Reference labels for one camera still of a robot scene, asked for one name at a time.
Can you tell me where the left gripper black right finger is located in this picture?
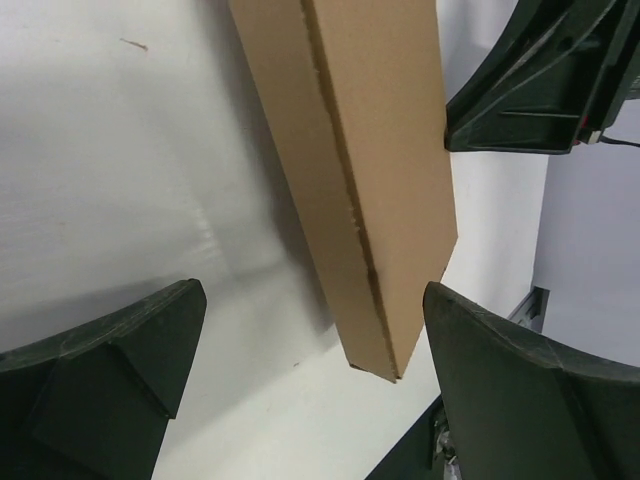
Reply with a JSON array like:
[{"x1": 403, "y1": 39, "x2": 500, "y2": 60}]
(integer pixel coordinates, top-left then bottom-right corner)
[{"x1": 423, "y1": 282, "x2": 639, "y2": 479}]

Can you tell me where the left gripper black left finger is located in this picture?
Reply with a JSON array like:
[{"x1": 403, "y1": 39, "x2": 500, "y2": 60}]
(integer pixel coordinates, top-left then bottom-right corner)
[{"x1": 1, "y1": 279, "x2": 207, "y2": 479}]

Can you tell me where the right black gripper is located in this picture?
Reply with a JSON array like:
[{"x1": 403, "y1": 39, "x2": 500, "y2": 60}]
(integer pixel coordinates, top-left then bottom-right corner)
[{"x1": 445, "y1": 1, "x2": 639, "y2": 154}]

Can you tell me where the cardboard box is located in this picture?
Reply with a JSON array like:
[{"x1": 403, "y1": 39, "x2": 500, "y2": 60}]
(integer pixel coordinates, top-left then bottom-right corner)
[{"x1": 230, "y1": 1, "x2": 458, "y2": 382}]

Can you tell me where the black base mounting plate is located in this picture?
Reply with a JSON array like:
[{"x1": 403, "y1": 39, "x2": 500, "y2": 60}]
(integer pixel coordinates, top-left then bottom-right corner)
[{"x1": 366, "y1": 396, "x2": 444, "y2": 480}]

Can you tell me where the aluminium frame rail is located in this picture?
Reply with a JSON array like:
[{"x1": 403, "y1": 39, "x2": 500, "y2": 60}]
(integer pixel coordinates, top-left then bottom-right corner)
[{"x1": 507, "y1": 287, "x2": 550, "y2": 334}]

